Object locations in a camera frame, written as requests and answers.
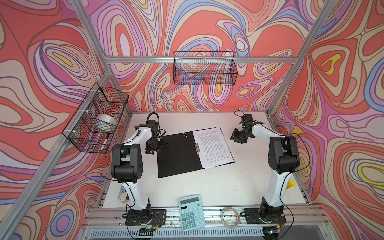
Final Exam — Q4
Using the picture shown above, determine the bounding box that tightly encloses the printed paper stack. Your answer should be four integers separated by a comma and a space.
192, 127, 235, 169

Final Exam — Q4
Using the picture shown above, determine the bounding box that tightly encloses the white folder black inside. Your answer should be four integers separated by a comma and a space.
157, 131, 203, 178

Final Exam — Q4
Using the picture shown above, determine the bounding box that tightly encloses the metal folder clip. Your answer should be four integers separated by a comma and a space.
194, 143, 201, 155

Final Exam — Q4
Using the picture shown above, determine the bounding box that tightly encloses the coiled clear cable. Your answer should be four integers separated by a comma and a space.
220, 206, 241, 229

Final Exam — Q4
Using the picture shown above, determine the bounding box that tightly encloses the black wire basket left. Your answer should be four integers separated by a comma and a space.
63, 83, 129, 154

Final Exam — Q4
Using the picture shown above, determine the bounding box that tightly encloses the white stapler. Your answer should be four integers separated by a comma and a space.
118, 187, 130, 204

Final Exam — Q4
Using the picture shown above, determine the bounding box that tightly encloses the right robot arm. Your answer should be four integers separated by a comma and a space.
230, 114, 300, 221

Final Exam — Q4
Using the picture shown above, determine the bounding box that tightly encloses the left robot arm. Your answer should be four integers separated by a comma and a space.
111, 112, 168, 219

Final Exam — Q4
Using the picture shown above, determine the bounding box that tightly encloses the white tape roll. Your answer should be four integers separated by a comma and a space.
96, 114, 118, 126

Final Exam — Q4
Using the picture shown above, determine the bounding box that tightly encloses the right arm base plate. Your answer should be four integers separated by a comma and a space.
241, 208, 287, 225

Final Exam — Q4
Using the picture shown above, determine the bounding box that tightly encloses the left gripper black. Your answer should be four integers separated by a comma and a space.
145, 137, 169, 154

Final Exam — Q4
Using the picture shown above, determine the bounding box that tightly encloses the black wire basket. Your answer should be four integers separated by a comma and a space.
173, 50, 238, 86
63, 83, 129, 154

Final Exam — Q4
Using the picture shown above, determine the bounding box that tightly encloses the yellow marker pen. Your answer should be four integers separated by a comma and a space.
286, 180, 296, 190

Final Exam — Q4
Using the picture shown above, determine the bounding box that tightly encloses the black wire basket back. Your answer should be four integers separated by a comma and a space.
173, 50, 238, 86

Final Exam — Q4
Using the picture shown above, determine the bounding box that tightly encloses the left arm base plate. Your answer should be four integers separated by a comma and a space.
122, 209, 167, 227

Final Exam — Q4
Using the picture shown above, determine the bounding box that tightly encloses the aluminium frame rail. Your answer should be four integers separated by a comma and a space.
105, 56, 299, 64

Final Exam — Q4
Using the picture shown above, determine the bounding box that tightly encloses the black marker pen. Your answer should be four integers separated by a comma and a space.
100, 134, 110, 152

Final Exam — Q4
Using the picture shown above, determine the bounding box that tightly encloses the teal calculator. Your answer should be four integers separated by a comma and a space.
179, 195, 206, 232

